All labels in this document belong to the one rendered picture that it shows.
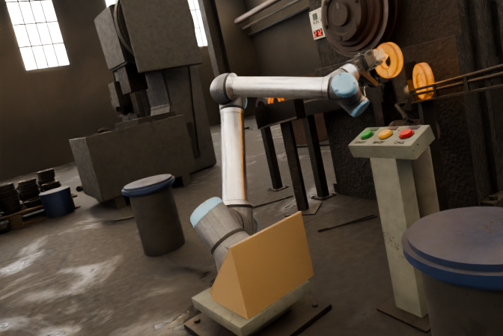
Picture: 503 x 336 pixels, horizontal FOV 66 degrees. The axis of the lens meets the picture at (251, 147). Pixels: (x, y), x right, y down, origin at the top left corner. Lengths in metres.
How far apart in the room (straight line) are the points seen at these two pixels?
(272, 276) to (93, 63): 10.82
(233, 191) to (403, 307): 0.76
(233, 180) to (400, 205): 0.71
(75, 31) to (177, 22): 7.58
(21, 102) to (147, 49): 7.52
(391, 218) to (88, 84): 10.86
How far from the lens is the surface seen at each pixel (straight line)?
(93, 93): 11.71
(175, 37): 4.52
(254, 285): 1.32
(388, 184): 1.27
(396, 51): 1.81
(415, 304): 1.43
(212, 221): 1.45
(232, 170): 1.66
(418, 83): 1.88
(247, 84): 1.61
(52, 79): 11.64
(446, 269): 0.85
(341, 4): 2.16
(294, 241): 1.40
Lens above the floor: 0.82
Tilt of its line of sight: 8 degrees down
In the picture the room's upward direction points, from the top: 12 degrees counter-clockwise
